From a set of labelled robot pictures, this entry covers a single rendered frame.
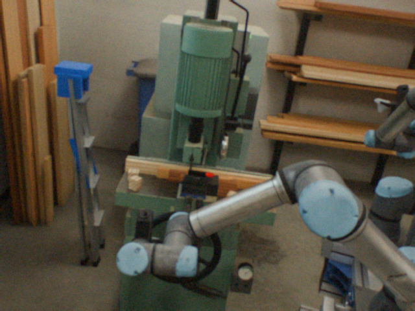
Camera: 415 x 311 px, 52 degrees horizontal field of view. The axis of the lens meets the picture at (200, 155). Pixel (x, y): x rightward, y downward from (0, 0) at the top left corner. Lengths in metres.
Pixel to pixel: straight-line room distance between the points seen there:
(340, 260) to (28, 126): 1.90
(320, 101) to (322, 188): 3.14
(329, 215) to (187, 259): 0.35
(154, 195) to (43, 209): 1.54
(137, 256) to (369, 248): 0.53
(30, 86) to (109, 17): 1.40
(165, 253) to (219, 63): 0.72
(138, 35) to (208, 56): 2.43
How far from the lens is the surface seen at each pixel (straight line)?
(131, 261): 1.05
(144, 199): 1.60
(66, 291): 2.54
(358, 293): 1.50
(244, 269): 1.67
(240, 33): 1.83
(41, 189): 2.96
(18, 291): 2.58
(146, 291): 1.84
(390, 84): 3.61
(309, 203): 0.95
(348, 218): 0.97
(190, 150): 1.62
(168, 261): 1.06
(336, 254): 1.84
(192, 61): 1.50
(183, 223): 1.16
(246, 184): 1.72
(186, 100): 1.54
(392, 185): 1.74
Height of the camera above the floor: 1.67
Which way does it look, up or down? 23 degrees down
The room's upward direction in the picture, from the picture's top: 8 degrees clockwise
